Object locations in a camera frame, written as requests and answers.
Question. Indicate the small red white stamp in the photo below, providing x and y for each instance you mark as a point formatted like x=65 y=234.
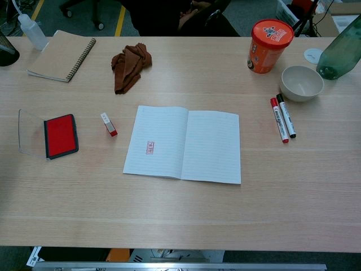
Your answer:
x=108 y=124

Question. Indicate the open lined white notebook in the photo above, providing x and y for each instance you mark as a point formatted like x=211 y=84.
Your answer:
x=183 y=144

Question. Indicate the kraft spiral notebook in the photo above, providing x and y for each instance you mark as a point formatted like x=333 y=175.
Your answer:
x=60 y=55

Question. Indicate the brown crumpled cloth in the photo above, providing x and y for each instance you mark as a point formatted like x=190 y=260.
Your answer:
x=129 y=66

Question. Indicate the red whiteboard marker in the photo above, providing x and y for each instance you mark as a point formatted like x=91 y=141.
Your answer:
x=279 y=121

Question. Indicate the black whiteboard marker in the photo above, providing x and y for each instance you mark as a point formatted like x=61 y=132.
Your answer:
x=287 y=117

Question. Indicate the red ink pad clear lid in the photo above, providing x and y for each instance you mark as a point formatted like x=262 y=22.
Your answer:
x=60 y=135

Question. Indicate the orange lidded snack tub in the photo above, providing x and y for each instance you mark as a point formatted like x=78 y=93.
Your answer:
x=266 y=48

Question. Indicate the beige bowl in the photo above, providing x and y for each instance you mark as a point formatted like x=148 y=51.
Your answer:
x=301 y=83

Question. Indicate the orange box under table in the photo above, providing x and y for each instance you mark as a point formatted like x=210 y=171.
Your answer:
x=118 y=255

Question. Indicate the black office chair base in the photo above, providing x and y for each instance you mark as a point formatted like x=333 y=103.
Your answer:
x=94 y=11

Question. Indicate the white plastic basket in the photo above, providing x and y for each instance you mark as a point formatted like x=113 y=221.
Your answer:
x=286 y=12

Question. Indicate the black tripod stand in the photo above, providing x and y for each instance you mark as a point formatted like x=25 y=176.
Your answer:
x=306 y=18

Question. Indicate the green glass bottle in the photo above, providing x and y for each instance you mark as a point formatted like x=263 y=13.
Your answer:
x=339 y=53

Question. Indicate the white squeeze wash bottle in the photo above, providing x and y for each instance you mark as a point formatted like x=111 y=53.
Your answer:
x=34 y=32

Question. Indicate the white printed sticker sheet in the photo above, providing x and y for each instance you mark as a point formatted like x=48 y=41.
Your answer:
x=34 y=255

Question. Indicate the black mesh container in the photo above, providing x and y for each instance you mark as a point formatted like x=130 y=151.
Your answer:
x=7 y=52

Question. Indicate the cardboard box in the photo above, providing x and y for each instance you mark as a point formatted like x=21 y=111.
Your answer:
x=345 y=9

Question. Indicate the aluminium profile rail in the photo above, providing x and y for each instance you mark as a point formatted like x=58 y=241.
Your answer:
x=180 y=266

